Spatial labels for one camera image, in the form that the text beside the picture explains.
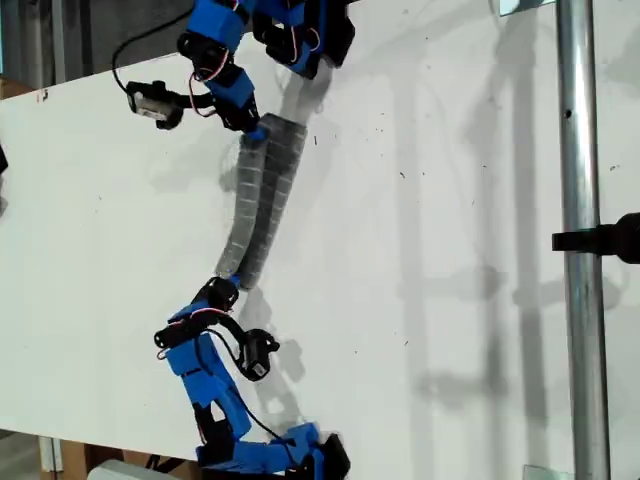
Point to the white plastic container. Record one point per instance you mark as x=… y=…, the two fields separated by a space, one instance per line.
x=120 y=472

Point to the brown cardboard box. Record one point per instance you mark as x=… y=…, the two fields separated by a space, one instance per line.
x=80 y=460

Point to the black post clamp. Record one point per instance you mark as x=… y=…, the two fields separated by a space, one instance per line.
x=620 y=240

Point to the black camera stalk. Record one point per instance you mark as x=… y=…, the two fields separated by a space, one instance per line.
x=232 y=331
x=200 y=102

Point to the black camera box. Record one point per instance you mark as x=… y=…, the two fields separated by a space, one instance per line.
x=150 y=107
x=257 y=350

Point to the steel post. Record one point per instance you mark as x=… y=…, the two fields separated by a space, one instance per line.
x=580 y=150

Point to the clear plastic plate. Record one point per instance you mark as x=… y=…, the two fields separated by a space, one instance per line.
x=545 y=472

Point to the grey textured towel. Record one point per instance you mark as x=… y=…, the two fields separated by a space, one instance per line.
x=280 y=165

